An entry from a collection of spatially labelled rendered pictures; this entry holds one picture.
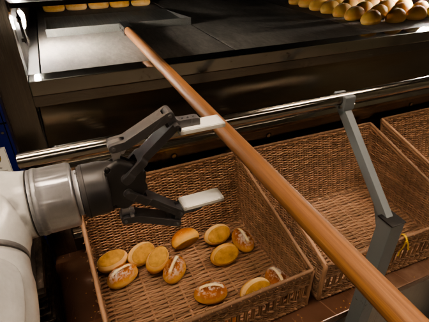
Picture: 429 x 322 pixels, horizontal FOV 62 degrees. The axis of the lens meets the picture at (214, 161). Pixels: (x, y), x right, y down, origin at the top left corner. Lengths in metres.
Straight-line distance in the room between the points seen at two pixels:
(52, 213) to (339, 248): 0.34
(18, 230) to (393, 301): 0.41
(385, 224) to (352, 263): 0.49
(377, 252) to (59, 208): 0.72
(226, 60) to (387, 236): 0.66
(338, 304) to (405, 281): 0.25
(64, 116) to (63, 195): 0.63
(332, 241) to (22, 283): 0.34
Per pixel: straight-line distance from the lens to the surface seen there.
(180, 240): 1.22
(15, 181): 0.51
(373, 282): 0.41
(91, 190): 0.49
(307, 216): 0.47
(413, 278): 1.35
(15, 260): 0.46
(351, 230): 1.41
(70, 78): 1.04
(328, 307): 1.17
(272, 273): 1.14
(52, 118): 1.10
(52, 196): 0.49
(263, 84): 1.26
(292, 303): 1.11
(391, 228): 0.90
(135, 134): 0.49
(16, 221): 0.48
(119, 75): 1.05
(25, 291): 0.44
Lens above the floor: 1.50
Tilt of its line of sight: 33 degrees down
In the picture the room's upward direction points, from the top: straight up
